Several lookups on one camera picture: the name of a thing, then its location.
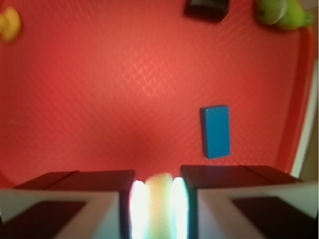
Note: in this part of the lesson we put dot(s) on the blue rectangular block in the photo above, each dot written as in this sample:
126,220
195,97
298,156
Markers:
215,123

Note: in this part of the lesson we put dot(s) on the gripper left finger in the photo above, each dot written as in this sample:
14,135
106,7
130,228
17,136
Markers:
69,205

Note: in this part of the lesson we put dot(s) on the yellow rubber duck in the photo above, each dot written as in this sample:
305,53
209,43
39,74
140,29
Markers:
10,24

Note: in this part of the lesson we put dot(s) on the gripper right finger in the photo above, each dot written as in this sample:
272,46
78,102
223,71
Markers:
249,202

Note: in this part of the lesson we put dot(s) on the green and yellow sponge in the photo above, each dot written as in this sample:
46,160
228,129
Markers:
159,208

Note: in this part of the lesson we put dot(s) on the black rectangular block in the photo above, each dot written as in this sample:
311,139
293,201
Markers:
209,10

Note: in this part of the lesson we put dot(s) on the red plastic tray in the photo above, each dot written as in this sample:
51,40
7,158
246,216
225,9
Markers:
118,84

